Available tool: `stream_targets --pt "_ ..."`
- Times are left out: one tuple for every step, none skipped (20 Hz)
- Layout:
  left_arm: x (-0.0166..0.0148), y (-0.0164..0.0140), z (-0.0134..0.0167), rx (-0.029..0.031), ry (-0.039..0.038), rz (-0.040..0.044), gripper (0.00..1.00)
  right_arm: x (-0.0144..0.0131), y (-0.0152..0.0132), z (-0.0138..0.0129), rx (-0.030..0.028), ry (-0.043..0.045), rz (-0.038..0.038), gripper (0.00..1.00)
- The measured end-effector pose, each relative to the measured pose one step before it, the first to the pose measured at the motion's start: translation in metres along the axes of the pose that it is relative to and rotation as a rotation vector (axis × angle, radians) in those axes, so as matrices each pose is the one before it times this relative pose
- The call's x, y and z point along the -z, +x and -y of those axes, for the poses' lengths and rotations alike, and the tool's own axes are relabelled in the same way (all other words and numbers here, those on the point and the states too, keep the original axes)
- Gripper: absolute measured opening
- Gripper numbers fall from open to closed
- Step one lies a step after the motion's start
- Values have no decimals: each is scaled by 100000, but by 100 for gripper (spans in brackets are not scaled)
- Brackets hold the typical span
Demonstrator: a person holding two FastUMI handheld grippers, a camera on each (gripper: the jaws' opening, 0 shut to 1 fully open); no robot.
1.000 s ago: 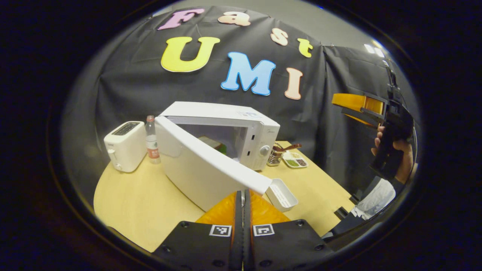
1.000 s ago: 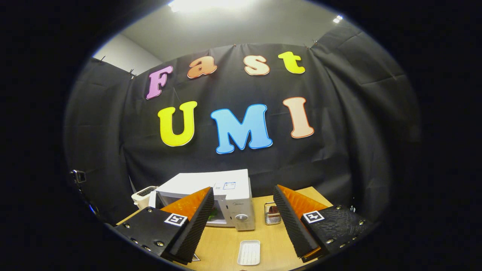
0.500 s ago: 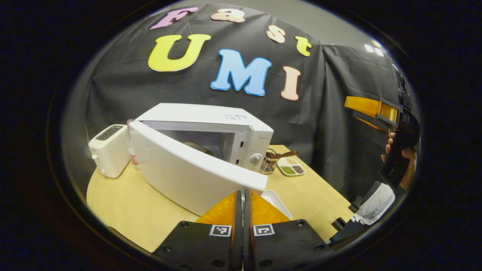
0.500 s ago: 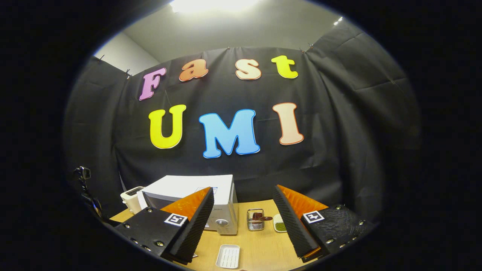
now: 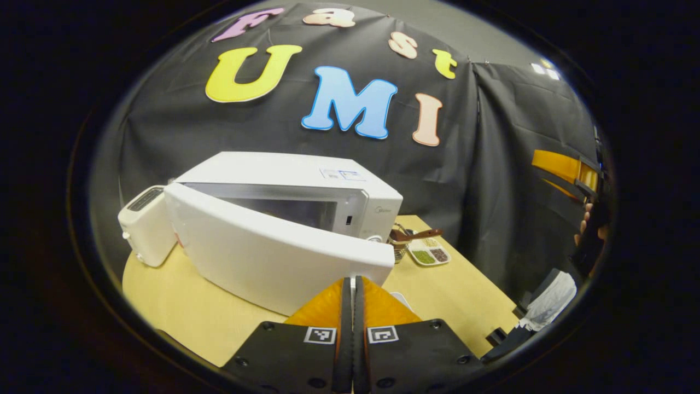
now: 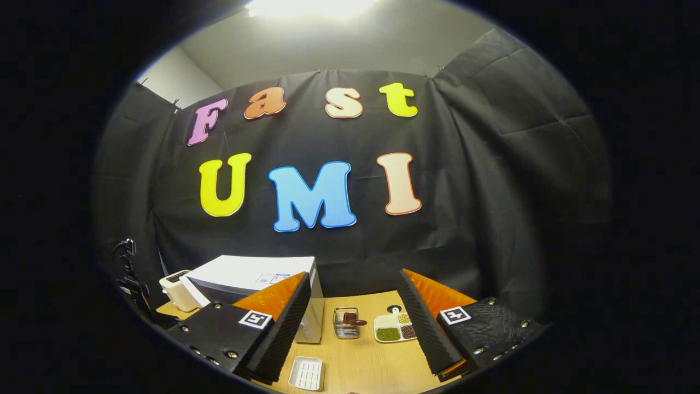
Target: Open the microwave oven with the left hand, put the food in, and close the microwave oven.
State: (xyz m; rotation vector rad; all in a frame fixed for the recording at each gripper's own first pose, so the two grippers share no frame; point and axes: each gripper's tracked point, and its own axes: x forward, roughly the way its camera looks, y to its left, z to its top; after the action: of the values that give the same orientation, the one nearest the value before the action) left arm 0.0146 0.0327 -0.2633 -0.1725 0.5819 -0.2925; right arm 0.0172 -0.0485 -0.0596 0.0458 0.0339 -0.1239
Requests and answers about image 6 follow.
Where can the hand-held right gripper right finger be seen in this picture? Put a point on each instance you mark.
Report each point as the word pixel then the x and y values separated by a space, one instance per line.
pixel 421 328

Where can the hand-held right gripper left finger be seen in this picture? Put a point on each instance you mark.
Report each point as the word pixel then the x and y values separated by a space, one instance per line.
pixel 284 328

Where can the white divided grain dish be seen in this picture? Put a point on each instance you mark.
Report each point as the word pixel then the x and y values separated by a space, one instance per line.
pixel 388 334

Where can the small brown utensil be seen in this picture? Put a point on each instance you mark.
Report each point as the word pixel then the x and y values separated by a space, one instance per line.
pixel 353 319

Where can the white microwave oven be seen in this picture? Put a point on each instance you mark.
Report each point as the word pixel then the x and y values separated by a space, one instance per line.
pixel 246 271

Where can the black backdrop cloth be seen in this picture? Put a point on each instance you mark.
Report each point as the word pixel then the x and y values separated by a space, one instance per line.
pixel 328 251

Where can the long ceiling light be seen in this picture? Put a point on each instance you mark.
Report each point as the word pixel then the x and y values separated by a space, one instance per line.
pixel 311 6

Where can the small white tray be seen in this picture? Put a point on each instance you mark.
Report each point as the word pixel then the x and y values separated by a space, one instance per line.
pixel 306 374

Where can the white toaster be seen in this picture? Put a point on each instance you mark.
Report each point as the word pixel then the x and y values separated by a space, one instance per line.
pixel 175 290

